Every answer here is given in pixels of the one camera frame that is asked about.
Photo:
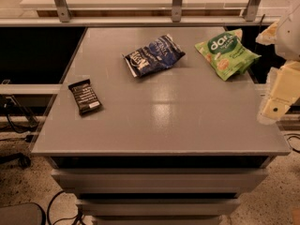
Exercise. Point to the black office chair base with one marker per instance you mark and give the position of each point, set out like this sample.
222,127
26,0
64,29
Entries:
7,102

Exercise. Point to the right metal bracket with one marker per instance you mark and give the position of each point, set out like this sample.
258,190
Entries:
251,10

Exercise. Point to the green snack bag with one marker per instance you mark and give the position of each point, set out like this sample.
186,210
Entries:
226,54

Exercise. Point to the black snack bar wrapper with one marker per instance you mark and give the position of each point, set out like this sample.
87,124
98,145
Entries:
85,97

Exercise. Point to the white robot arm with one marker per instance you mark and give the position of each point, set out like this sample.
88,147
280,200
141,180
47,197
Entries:
285,35

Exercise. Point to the grey drawer cabinet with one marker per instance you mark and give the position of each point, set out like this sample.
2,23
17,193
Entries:
176,147

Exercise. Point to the blue chip bag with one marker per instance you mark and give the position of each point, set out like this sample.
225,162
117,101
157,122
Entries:
158,55

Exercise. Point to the metal bracket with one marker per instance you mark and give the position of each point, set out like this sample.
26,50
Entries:
62,10
176,10
251,10

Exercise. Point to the left metal bracket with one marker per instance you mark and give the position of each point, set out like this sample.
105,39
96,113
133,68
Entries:
62,10

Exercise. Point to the middle metal bracket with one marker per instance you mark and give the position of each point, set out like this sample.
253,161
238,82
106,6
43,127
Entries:
176,10

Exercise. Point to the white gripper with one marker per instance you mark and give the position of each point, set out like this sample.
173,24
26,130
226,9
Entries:
291,37

